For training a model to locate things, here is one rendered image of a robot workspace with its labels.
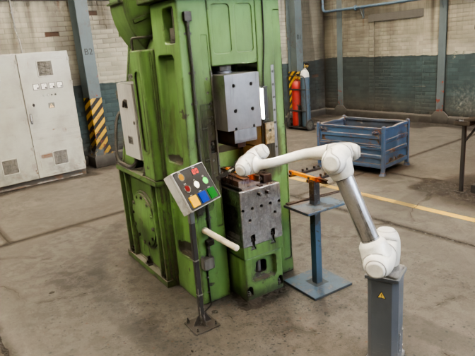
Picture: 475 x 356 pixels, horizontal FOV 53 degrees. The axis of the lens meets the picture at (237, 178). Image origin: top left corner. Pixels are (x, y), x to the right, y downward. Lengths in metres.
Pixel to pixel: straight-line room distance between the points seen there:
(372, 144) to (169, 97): 4.02
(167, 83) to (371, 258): 2.02
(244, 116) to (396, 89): 8.50
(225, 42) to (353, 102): 9.14
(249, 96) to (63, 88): 5.32
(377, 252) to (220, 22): 1.93
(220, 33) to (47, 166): 5.43
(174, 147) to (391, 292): 1.93
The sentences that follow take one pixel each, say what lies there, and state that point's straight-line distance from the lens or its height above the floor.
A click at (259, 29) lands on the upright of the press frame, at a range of 3.72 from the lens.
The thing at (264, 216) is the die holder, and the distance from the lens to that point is 3.66.
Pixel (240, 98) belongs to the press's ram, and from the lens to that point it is 3.44.
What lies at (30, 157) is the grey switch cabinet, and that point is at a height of 0.47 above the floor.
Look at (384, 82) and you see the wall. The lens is 11.90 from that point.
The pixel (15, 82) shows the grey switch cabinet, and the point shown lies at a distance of 8.21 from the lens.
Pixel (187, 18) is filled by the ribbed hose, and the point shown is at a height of 2.16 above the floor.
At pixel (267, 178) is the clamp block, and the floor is 0.95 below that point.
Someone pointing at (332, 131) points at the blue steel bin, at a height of 0.58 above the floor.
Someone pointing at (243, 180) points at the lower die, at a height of 0.98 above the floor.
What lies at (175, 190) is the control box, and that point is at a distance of 3.05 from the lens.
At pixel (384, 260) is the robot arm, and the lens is 2.65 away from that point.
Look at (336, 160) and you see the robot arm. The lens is 2.50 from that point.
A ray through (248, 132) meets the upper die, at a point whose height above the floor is 1.33.
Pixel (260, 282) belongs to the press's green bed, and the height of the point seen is 0.13.
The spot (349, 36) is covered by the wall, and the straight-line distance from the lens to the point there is 12.44.
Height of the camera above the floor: 1.95
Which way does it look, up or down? 16 degrees down
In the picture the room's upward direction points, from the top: 4 degrees counter-clockwise
